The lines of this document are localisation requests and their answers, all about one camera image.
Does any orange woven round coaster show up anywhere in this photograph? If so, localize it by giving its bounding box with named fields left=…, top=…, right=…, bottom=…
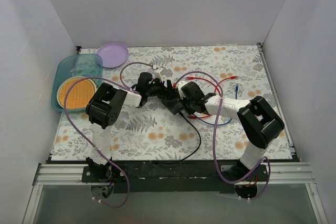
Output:
left=57, top=76, right=97, bottom=110

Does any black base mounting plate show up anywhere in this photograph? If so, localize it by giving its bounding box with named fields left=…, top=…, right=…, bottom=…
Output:
left=81, top=160, right=270, bottom=198

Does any teal plastic tray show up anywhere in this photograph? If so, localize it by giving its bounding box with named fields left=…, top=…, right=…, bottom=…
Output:
left=51, top=54, right=103, bottom=112

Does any purple plastic plate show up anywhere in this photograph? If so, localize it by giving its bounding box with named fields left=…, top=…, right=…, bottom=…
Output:
left=97, top=42, right=129, bottom=69

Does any black network switch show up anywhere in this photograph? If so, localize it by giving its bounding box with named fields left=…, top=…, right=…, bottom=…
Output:
left=161, top=97, right=184, bottom=115

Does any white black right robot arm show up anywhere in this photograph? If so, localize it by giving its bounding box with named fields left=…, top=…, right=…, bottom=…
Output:
left=176, top=81, right=285, bottom=184

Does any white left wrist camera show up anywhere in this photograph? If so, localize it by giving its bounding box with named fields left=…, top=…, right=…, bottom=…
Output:
left=152, top=65, right=166, bottom=82

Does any aluminium frame rail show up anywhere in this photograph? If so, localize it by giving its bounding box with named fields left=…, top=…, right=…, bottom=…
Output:
left=33, top=162, right=316, bottom=185

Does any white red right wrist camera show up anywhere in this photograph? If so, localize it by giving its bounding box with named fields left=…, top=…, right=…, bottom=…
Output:
left=175, top=81, right=188, bottom=99

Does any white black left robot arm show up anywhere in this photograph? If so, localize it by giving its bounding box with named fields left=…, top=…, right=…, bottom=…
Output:
left=86, top=72, right=173, bottom=182

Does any blue ethernet cable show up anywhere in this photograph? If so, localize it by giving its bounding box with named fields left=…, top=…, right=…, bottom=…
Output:
left=194, top=83, right=240, bottom=127

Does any red ethernet cable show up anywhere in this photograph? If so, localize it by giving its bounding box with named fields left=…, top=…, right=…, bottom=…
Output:
left=185, top=74, right=237, bottom=119

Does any black ethernet cable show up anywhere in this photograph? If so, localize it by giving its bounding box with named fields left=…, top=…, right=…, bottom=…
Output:
left=154, top=112, right=202, bottom=162

